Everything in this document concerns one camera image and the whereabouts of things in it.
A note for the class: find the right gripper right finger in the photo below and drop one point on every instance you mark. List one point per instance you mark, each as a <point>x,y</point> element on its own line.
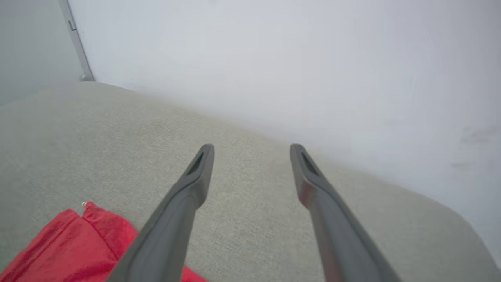
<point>340,239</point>

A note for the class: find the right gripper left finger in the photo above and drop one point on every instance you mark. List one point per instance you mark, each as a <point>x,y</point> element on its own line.
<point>168,231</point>

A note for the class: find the red shorts with white trim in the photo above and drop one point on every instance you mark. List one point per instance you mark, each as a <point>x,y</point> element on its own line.
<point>70,250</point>

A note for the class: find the grey metal post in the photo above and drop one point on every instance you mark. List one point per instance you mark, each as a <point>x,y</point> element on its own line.
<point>76,39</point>

